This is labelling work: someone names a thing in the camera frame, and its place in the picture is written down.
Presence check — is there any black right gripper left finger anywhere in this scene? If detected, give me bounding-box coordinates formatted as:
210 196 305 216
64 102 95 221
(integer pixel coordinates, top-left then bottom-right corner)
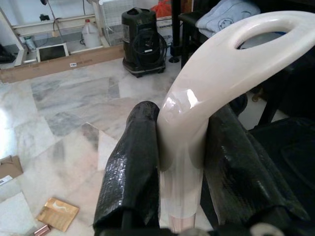
93 100 162 233

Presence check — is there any small copper tube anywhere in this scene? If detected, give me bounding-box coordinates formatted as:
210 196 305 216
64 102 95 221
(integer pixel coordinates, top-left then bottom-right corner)
33 225 52 236

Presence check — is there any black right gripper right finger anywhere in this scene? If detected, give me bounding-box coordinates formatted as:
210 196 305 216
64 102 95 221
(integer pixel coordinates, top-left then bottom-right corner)
204 105 311 226

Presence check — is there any white wire rack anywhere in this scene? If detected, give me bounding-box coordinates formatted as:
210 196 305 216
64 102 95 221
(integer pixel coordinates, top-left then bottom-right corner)
98 0 138 46

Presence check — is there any flat cardboard piece with label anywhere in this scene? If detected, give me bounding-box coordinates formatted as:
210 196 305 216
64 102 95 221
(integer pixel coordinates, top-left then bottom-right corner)
0 155 25 187

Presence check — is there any white cardboard box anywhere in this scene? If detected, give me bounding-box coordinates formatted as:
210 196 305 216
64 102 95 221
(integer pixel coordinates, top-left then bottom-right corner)
156 16 184 37

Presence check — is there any orange plastic bag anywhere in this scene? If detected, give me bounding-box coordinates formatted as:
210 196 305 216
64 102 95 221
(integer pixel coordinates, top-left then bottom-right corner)
150 0 173 18

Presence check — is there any black table leg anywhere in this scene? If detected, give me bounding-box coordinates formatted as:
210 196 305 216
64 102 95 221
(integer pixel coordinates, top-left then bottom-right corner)
169 0 184 64

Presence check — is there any grey folded cloth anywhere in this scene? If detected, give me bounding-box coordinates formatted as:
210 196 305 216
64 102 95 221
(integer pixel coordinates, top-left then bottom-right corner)
195 0 261 37

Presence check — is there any white framed tablet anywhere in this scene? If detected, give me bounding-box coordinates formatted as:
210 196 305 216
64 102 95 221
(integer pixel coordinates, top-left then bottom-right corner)
36 43 68 62

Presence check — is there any black vacuum cleaner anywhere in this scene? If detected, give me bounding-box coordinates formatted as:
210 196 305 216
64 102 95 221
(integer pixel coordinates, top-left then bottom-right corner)
121 7 168 79

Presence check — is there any white plastic jug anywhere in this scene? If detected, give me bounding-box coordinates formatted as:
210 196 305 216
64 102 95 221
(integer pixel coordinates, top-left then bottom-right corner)
81 19 103 49

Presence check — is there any cream long handled dustpan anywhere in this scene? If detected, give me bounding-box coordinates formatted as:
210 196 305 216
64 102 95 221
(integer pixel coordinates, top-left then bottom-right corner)
157 11 315 234

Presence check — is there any long brown cardboard box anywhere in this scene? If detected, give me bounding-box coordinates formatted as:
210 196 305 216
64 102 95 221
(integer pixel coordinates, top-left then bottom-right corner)
0 44 125 84

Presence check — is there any flat gold box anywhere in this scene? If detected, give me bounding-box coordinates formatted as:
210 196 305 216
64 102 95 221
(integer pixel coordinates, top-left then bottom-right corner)
36 197 80 233

